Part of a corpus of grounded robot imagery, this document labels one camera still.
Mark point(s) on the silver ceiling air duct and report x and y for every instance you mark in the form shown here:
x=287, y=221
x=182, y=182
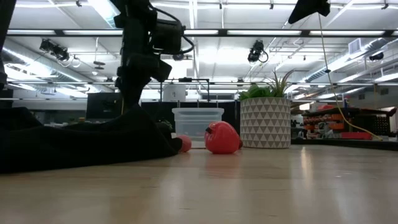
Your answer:
x=339, y=63

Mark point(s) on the red plastic bin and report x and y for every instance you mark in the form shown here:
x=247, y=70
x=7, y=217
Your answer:
x=356, y=136

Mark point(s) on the dark green leafy produce toy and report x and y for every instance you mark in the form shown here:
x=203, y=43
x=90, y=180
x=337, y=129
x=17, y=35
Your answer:
x=164, y=126

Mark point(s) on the black overhead beam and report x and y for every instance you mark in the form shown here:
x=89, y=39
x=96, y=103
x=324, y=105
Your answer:
x=304, y=32

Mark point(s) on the small black ceiling fixture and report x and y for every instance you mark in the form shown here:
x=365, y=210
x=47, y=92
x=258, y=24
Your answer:
x=376, y=56

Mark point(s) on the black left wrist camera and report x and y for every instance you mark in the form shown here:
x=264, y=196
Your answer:
x=168, y=35

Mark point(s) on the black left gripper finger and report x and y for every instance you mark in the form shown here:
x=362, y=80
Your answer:
x=136, y=98
x=127, y=99

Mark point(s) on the red pepper toy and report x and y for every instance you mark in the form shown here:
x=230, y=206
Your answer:
x=222, y=138

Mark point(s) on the black metal frame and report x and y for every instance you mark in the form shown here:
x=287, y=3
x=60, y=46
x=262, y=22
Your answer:
x=186, y=79

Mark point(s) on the thin black horizontal rail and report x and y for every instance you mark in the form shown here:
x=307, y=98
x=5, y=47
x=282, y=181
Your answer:
x=93, y=82

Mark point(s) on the spiky air plant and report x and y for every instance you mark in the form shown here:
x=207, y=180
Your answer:
x=280, y=85

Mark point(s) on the green leafy plant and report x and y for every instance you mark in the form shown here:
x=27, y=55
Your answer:
x=255, y=92

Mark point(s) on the clear plastic tupperware container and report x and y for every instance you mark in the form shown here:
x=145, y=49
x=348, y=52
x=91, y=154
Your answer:
x=196, y=121

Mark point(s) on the small pink peach toy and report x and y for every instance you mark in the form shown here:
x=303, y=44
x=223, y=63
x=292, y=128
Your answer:
x=186, y=143

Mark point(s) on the black cloth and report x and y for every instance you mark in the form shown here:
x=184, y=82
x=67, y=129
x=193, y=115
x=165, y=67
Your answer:
x=77, y=146

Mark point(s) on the round black ceiling camera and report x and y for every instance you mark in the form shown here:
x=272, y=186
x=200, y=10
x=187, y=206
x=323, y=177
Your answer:
x=178, y=57

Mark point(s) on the black counter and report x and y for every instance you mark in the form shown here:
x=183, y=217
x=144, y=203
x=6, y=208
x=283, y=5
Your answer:
x=342, y=144

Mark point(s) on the white grey triangle pattern planter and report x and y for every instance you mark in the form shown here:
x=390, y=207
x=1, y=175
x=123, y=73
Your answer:
x=265, y=123

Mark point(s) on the white air vent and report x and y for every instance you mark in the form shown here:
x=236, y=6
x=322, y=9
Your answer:
x=354, y=46

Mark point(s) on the shelf with orange parts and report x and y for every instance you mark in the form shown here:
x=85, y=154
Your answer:
x=351, y=119

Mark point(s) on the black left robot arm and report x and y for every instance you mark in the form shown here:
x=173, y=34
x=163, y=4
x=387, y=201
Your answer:
x=134, y=31

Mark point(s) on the white bucket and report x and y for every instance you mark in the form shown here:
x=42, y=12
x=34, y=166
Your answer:
x=174, y=93

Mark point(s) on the long black ceiling camera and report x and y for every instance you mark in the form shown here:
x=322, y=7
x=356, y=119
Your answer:
x=54, y=49

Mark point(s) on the black partition panel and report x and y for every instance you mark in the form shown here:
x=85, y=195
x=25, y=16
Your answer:
x=230, y=116

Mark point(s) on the black computer monitor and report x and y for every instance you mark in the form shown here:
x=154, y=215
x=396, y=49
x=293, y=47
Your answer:
x=99, y=105

